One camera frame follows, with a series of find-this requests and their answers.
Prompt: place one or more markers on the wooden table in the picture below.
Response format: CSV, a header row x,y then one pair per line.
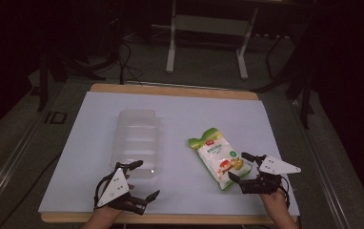
x,y
170,90

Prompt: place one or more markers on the person's right hand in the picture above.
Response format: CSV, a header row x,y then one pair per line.
x,y
275,202

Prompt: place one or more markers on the white metal stand frame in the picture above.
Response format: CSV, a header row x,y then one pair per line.
x,y
208,25

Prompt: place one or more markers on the black metal stand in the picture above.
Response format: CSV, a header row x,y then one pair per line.
x,y
304,95
43,82

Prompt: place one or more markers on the clear plastic container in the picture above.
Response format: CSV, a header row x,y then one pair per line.
x,y
135,140

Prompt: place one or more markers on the green and white food bag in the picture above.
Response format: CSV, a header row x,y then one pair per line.
x,y
218,156

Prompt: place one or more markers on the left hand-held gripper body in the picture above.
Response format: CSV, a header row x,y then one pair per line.
x,y
116,186

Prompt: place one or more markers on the grey metal floor rail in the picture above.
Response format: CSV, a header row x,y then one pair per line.
x,y
326,178
8,162

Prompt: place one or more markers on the black rectangular floor bracket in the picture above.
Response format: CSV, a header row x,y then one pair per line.
x,y
55,117

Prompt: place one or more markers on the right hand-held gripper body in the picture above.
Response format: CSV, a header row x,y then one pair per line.
x,y
275,167

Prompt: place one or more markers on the white table mat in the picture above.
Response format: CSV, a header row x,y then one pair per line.
x,y
177,120

